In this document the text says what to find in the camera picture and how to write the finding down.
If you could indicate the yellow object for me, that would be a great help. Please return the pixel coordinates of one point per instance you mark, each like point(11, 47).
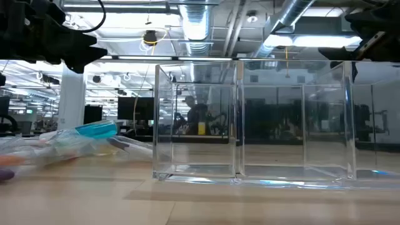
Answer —
point(202, 128)

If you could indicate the black equipment bench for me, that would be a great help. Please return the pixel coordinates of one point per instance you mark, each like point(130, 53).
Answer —
point(364, 122)

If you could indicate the silver smooth ventilation duct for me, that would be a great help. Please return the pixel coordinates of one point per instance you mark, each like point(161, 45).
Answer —
point(290, 12)

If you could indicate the person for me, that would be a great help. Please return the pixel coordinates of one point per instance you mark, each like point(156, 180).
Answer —
point(195, 115)

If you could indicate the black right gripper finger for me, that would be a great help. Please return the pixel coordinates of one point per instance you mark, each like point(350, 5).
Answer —
point(364, 20)
point(340, 53)

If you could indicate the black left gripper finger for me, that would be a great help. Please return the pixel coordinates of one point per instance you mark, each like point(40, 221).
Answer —
point(68, 36)
point(78, 57)

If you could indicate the orange toothbrush in wrapper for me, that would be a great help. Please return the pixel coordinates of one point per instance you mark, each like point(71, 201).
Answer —
point(9, 161)

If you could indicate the purple toothbrush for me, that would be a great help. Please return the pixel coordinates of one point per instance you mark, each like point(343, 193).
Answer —
point(4, 175)
point(125, 144)

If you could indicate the clear acrylic organizer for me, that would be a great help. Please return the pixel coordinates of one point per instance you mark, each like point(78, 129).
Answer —
point(238, 125)

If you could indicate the black ceiling camera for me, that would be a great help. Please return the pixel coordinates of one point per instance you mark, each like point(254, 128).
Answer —
point(150, 36)

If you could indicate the black monitor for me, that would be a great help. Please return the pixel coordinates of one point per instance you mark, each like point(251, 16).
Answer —
point(131, 107)

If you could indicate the black screen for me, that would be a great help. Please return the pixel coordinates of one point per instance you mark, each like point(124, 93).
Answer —
point(4, 106)

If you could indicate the white pillar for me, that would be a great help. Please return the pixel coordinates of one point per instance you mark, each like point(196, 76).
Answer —
point(72, 100)

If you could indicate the teal mouthwash bottle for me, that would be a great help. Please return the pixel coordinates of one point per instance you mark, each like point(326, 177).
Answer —
point(97, 129)

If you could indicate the silver ribbed ventilation duct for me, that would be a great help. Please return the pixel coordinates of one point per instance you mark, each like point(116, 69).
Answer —
point(195, 18)

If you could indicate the black cabinet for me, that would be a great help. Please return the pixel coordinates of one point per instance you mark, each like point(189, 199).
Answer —
point(93, 114)

